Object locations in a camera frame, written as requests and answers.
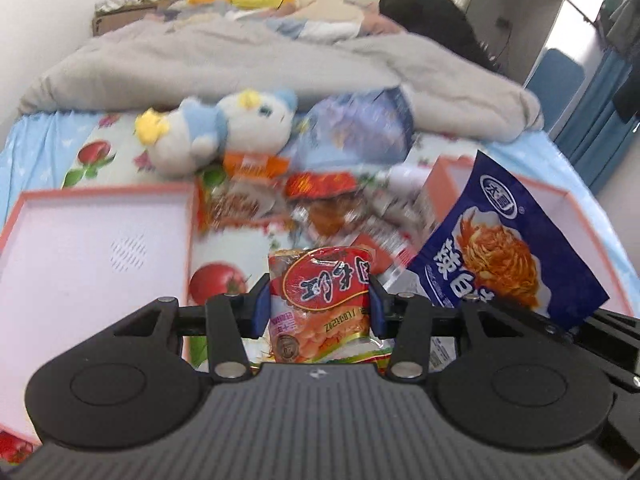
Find white cabinet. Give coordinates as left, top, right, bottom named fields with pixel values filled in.
left=465, top=0, right=621, bottom=86

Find pink box lid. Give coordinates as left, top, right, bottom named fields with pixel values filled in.
left=0, top=182, right=201, bottom=448

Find black coat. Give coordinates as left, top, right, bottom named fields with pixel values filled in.
left=377, top=0, right=501, bottom=71

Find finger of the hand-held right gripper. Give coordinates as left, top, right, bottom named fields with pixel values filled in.
left=542, top=310, right=640, bottom=396

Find brown cardboard box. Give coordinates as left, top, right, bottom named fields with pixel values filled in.
left=91, top=0, right=183, bottom=37

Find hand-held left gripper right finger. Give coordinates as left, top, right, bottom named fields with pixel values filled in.
left=369, top=280, right=526, bottom=380

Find red peanut snack packet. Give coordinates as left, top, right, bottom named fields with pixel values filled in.
left=267, top=246, right=396, bottom=366

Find fruit print mat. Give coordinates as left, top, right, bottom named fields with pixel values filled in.
left=0, top=107, right=501, bottom=466

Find blue chair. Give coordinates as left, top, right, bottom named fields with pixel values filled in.
left=525, top=49, right=586, bottom=133

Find white cloth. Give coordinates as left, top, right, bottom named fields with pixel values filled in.
left=95, top=0, right=151, bottom=13

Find pile of assorted snacks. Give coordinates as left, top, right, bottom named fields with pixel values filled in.
left=197, top=152, right=441, bottom=281

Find hanging dark clothes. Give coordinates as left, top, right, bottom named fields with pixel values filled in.
left=600, top=0, right=640, bottom=121

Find patchwork quilt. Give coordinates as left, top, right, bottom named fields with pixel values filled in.
left=165, top=0, right=401, bottom=43

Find pink cardboard box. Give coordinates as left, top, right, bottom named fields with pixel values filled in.
left=395, top=155, right=640, bottom=321

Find grey blanket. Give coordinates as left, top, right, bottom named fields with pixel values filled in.
left=17, top=20, right=546, bottom=143

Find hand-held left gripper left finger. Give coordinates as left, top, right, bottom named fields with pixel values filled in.
left=115, top=274, right=273, bottom=381

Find white and blue plush toy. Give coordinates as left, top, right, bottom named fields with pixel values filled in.
left=134, top=89, right=300, bottom=177

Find blue curtain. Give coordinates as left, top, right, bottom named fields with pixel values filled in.
left=555, top=50, right=640, bottom=196

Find blue floral tissue pack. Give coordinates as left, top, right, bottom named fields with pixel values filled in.
left=287, top=87, right=418, bottom=171

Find blue noodle-print snack packet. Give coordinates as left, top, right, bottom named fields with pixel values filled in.
left=389, top=150, right=611, bottom=333

